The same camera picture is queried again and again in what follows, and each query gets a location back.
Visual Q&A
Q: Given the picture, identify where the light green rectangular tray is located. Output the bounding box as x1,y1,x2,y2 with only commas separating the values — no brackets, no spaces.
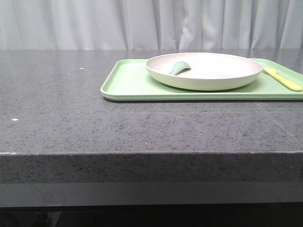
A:
100,59,303,101

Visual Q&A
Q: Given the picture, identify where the grey pleated curtain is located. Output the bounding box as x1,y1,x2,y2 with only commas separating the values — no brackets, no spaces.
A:
0,0,303,50

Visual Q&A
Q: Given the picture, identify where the cream round plate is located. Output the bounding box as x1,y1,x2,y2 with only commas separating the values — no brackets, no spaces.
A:
146,52,263,91

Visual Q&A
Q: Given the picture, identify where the yellow plastic fork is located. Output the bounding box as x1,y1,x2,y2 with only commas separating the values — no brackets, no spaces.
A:
263,67,303,92

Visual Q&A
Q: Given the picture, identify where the teal green spoon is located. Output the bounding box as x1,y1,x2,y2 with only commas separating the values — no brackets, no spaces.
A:
169,61,191,75

